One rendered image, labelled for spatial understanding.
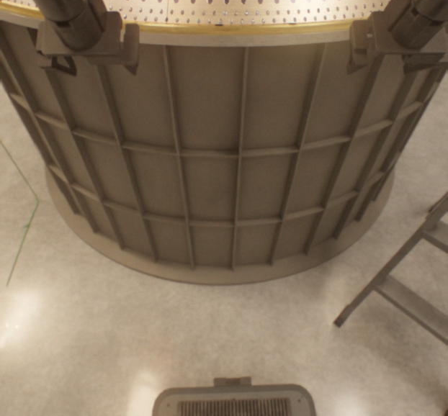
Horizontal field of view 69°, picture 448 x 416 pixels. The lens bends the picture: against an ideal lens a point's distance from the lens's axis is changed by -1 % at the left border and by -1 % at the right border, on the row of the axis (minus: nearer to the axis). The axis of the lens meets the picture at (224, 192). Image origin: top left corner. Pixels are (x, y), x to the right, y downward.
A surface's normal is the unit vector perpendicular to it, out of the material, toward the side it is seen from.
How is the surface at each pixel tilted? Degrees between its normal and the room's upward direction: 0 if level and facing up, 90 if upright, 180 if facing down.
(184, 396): 0
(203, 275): 0
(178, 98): 90
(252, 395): 0
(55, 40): 30
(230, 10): 43
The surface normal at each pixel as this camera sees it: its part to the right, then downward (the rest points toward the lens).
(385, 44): 0.02, -0.19
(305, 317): 0.01, -0.65
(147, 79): -0.18, 0.74
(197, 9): -0.02, 0.04
